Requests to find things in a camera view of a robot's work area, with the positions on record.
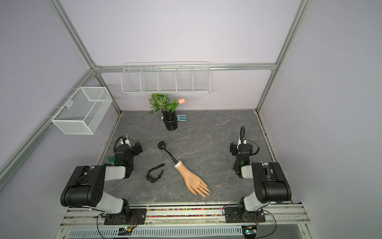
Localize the black digital wrist watch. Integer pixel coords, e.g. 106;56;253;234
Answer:
146;163;165;184

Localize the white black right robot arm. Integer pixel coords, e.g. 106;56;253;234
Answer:
229;140;292;217

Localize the aluminium front rail frame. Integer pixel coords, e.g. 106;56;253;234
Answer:
56;202;316;239

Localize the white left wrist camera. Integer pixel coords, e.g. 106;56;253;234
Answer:
124;134;135;147

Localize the light blue plastic stand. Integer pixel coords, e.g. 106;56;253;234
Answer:
161;114;187;122

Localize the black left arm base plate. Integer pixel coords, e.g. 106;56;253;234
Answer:
104;208;147;226

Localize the white wire wall shelf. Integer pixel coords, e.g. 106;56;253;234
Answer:
120;61;211;95

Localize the green potted plant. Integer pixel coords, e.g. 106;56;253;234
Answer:
149;93;180;114

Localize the black corrugated left cable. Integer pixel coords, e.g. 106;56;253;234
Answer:
112;135;126;154

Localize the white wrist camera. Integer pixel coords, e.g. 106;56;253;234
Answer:
238;138;248;146
124;134;135;147

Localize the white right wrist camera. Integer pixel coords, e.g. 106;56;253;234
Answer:
238;138;248;146

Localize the black gooseneck stand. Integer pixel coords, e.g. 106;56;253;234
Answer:
157;140;179;164

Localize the black corrugated cable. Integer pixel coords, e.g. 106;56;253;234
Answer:
112;135;126;154
232;125;261;171

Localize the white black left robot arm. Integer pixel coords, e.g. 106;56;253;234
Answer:
60;136;143;218

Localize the white wire mesh basket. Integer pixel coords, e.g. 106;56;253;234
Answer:
51;87;112;135

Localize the black plant vase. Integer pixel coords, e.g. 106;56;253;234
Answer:
162;111;178;131

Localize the black corrugated right cable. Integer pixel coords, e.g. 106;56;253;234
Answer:
232;125;261;171

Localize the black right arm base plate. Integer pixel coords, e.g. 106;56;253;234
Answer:
222;206;266;224

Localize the beige mannequin hand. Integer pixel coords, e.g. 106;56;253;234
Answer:
174;161;210;198

